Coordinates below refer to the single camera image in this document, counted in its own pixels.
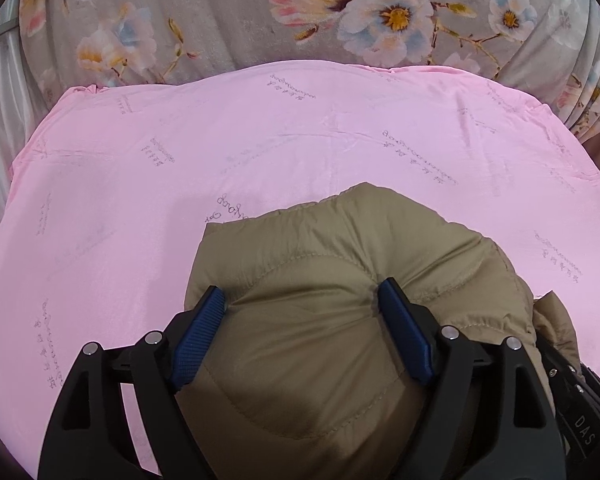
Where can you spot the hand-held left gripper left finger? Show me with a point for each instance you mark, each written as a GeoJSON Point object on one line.
{"type": "Point", "coordinates": [200, 330]}

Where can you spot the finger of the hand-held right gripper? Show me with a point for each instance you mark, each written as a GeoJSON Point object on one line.
{"type": "Point", "coordinates": [557, 357]}

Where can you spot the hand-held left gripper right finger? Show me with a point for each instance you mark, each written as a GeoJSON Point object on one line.
{"type": "Point", "coordinates": [405, 332]}

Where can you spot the khaki quilted jacket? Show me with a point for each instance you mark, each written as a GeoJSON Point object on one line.
{"type": "Point", "coordinates": [330, 260]}

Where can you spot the pink bed sheet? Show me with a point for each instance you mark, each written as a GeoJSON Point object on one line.
{"type": "Point", "coordinates": [180, 160]}

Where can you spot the white satin curtain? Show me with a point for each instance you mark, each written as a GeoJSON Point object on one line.
{"type": "Point", "coordinates": [0, 125]}

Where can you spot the grey floral quilt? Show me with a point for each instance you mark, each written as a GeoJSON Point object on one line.
{"type": "Point", "coordinates": [230, 15]}

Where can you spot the grey metal rod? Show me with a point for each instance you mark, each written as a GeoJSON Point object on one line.
{"type": "Point", "coordinates": [0, 31]}

